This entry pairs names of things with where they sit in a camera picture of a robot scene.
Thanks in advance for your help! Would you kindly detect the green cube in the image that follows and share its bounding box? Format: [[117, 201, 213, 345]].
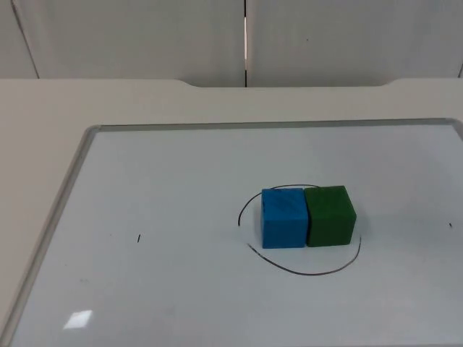
[[302, 184, 358, 248]]

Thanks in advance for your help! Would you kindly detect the blue cube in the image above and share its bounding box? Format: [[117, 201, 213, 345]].
[[259, 187, 310, 249]]

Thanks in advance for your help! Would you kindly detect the grey-framed whiteboard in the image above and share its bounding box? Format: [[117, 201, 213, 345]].
[[0, 118, 463, 347]]

